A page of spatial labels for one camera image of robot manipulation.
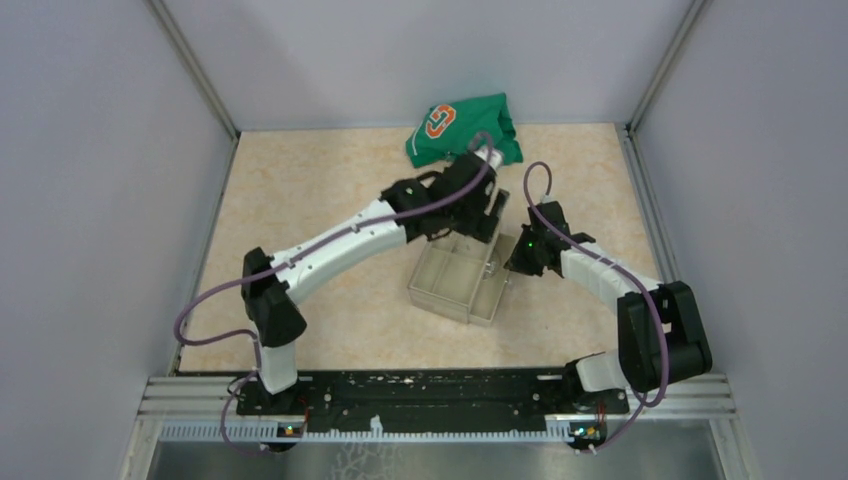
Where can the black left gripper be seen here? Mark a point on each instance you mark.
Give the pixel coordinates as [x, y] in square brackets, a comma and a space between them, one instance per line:
[480, 222]

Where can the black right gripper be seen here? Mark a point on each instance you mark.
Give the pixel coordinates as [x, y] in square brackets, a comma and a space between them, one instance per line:
[517, 262]

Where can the clear acrylic box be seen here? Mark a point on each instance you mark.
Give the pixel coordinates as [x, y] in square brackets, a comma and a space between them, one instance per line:
[446, 276]

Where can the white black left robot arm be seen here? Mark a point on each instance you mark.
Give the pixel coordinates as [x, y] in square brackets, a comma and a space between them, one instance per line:
[277, 283]

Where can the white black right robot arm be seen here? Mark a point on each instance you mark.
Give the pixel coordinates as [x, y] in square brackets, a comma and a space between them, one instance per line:
[660, 335]

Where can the green cloth orange logo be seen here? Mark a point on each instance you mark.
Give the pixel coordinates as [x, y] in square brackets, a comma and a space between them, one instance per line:
[447, 129]

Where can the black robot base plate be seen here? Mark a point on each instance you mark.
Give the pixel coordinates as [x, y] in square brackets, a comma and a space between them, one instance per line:
[452, 401]

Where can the aluminium frame rail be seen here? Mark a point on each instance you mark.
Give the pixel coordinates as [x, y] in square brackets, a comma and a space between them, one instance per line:
[187, 427]

